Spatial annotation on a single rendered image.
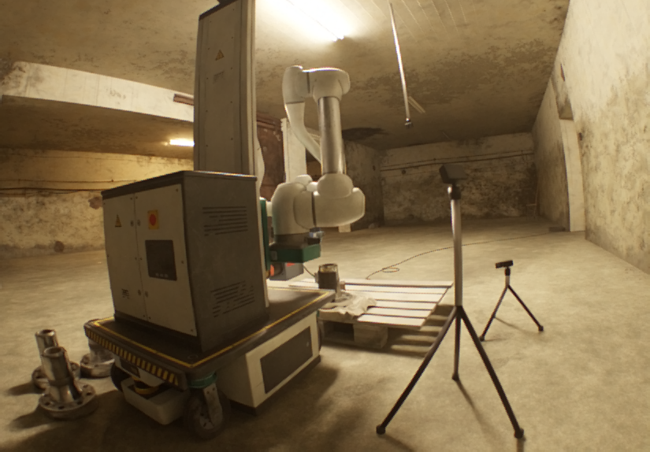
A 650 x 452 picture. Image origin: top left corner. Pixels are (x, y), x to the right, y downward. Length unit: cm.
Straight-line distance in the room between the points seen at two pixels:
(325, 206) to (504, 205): 1091
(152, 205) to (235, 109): 58
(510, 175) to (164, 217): 1159
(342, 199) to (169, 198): 69
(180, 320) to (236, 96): 92
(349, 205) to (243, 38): 87
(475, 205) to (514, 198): 148
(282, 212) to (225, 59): 75
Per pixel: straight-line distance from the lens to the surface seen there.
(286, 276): 222
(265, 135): 719
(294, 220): 132
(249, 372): 105
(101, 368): 169
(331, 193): 131
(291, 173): 749
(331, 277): 182
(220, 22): 170
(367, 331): 165
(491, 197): 1200
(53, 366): 139
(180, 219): 92
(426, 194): 1234
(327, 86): 152
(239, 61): 148
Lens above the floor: 70
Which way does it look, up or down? 1 degrees up
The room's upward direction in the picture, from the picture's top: 4 degrees counter-clockwise
